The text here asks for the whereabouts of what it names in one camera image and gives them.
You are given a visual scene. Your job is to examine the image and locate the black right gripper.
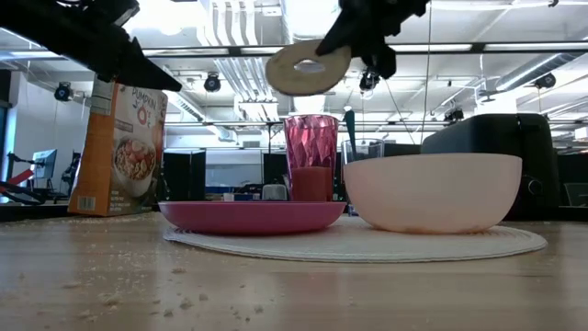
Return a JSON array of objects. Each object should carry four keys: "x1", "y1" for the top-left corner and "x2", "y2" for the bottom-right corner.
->
[{"x1": 314, "y1": 0, "x2": 431, "y2": 58}]

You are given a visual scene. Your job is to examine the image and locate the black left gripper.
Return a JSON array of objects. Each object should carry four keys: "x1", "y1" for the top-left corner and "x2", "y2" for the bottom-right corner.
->
[{"x1": 0, "y1": 0, "x2": 184, "y2": 93}]

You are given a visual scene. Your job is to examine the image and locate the bagel half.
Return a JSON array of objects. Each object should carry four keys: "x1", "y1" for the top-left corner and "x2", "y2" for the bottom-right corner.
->
[{"x1": 264, "y1": 38, "x2": 353, "y2": 98}]

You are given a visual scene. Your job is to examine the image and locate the spoon with teal handle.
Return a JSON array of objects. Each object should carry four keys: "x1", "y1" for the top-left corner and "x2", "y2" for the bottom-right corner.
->
[{"x1": 343, "y1": 108, "x2": 359, "y2": 162}]

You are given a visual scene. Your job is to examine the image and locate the pumpkin cereal box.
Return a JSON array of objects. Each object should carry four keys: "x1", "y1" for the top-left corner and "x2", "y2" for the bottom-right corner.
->
[{"x1": 67, "y1": 76, "x2": 169, "y2": 218}]

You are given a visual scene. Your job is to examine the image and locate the red faceted plastic tumbler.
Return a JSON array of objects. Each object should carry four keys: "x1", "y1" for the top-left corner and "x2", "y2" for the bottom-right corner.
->
[{"x1": 282, "y1": 113, "x2": 341, "y2": 203}]

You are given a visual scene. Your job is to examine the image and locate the peach plastic bowl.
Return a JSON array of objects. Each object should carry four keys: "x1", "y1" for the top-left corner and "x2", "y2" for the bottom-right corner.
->
[{"x1": 342, "y1": 152, "x2": 525, "y2": 236}]

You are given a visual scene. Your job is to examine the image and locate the pink plastic plate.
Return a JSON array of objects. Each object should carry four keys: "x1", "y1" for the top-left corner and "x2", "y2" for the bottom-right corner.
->
[{"x1": 157, "y1": 200, "x2": 347, "y2": 237}]

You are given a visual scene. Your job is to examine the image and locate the clear drinking glass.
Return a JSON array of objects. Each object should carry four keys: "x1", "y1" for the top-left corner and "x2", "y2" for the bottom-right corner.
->
[{"x1": 340, "y1": 138, "x2": 387, "y2": 217}]

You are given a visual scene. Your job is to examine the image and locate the black partition panel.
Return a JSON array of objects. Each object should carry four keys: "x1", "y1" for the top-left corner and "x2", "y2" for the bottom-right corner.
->
[
  {"x1": 262, "y1": 151, "x2": 290, "y2": 185},
  {"x1": 162, "y1": 148, "x2": 208, "y2": 202}
]

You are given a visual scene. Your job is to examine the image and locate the computer monitor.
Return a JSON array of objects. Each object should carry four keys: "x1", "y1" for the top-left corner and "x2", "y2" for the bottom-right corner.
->
[{"x1": 30, "y1": 147, "x2": 59, "y2": 181}]

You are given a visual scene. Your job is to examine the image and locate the grey box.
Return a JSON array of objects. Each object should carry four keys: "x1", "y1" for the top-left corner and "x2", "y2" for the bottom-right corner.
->
[{"x1": 261, "y1": 183, "x2": 288, "y2": 202}]

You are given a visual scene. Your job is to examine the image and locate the red and black equipment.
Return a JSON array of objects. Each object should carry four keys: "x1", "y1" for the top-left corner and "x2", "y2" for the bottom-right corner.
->
[{"x1": 0, "y1": 151, "x2": 65, "y2": 206}]

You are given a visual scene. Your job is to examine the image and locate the black toaster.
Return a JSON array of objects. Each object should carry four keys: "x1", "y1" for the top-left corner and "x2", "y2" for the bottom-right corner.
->
[{"x1": 419, "y1": 112, "x2": 562, "y2": 222}]

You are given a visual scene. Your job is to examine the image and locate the white round woven placemat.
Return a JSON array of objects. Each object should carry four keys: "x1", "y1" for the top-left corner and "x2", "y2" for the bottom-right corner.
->
[{"x1": 162, "y1": 214, "x2": 549, "y2": 265}]

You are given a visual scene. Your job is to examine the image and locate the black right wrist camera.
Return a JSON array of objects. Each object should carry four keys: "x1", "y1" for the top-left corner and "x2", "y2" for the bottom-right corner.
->
[{"x1": 360, "y1": 41, "x2": 398, "y2": 81}]

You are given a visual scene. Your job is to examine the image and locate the ceiling light rail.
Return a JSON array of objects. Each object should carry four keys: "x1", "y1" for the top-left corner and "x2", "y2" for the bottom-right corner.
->
[{"x1": 0, "y1": 42, "x2": 588, "y2": 60}]

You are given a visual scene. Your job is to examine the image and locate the thin hanging cable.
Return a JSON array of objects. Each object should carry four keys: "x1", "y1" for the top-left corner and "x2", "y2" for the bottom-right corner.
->
[{"x1": 423, "y1": 0, "x2": 434, "y2": 144}]

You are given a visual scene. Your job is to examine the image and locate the silver ventilation duct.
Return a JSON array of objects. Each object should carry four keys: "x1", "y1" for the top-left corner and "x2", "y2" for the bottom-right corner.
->
[{"x1": 493, "y1": 51, "x2": 588, "y2": 93}]

